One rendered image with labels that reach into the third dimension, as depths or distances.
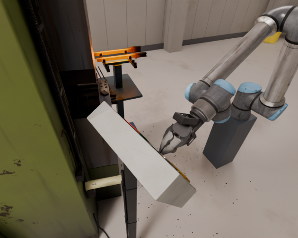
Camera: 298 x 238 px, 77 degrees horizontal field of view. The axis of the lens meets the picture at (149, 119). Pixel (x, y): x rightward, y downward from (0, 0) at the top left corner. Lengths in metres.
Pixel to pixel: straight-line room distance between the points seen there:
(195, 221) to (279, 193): 0.85
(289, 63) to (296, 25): 0.21
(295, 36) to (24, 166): 1.29
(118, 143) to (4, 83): 0.33
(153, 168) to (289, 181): 1.96
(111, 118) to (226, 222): 1.43
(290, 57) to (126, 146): 0.99
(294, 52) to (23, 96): 1.17
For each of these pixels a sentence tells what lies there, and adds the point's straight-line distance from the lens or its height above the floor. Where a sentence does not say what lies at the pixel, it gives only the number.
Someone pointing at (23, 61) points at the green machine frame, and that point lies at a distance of 0.56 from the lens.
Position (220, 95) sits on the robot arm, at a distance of 0.74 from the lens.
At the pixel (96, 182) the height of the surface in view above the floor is 0.64.
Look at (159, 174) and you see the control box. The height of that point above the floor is 1.18.
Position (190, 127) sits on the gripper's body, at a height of 1.09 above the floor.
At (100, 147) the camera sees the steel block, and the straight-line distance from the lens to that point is 1.18.
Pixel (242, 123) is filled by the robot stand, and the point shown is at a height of 0.60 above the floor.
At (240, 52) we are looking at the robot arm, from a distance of 1.03.
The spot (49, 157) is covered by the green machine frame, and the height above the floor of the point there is 0.99.
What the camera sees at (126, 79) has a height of 0.68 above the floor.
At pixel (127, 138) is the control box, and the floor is 1.19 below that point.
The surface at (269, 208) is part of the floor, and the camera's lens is 2.02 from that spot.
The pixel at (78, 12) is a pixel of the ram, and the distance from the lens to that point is 0.78.
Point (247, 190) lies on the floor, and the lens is 2.02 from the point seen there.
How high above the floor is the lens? 1.56
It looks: 41 degrees down
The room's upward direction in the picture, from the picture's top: 4 degrees clockwise
